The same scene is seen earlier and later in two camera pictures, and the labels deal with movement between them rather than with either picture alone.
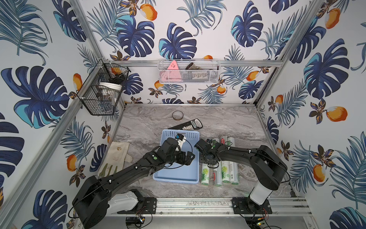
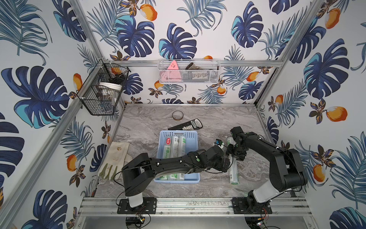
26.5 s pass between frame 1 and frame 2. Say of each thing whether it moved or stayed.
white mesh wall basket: stayed
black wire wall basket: stayed
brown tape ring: stayed
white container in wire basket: stayed
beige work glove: stayed
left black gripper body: moved
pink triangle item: stayed
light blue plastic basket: stayed
